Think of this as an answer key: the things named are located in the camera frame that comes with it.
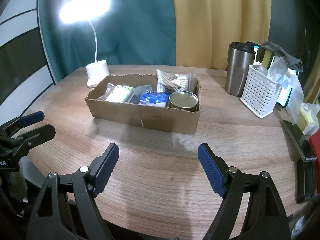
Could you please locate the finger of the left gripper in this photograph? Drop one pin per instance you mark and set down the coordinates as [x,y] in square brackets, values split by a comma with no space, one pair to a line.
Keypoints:
[12,126]
[32,139]

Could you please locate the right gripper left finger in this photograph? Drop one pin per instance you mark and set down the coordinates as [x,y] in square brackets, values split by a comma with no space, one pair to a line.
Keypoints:
[65,207]

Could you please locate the clear plastic snack bag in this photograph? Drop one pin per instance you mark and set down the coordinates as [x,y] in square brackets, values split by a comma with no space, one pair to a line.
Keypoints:
[107,92]

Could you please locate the cartoon tissue pack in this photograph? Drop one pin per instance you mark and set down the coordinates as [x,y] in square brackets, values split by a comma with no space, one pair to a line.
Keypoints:
[121,94]

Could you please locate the blue white tissue pack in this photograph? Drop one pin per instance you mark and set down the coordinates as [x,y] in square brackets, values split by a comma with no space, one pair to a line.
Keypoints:
[152,98]

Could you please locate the red metal can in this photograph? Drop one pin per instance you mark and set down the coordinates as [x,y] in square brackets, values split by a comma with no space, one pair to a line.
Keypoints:
[184,100]

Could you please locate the bag of cotton swabs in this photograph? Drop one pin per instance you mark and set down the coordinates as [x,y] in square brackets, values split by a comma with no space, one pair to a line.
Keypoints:
[170,82]

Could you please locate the grey knitted cloth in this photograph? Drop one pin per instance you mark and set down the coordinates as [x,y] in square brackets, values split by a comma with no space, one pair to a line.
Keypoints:
[138,91]

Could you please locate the red book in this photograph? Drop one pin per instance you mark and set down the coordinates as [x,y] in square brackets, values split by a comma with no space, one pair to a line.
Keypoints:
[314,141]

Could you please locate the crumpled clear plastic bags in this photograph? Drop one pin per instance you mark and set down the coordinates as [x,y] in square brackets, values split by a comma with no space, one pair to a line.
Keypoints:
[304,115]

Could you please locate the open cardboard box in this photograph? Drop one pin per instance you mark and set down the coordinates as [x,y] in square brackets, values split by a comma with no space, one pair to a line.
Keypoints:
[159,118]

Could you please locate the white perforated plastic basket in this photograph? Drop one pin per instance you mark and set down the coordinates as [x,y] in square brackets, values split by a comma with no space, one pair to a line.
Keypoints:
[260,93]

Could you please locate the white desk lamp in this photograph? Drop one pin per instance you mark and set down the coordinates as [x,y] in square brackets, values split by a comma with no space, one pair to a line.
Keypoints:
[73,11]

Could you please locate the teal curtain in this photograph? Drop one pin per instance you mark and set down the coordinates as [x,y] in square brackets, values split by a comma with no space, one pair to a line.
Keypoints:
[131,32]

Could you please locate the yellow sponge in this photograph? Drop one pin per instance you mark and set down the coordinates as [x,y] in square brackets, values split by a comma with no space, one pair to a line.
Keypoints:
[265,57]

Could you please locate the stainless steel travel mug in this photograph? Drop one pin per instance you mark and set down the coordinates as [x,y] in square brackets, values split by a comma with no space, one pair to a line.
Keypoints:
[240,56]

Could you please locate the yellow curtain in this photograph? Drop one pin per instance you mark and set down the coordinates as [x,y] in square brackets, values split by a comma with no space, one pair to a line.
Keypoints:
[205,28]

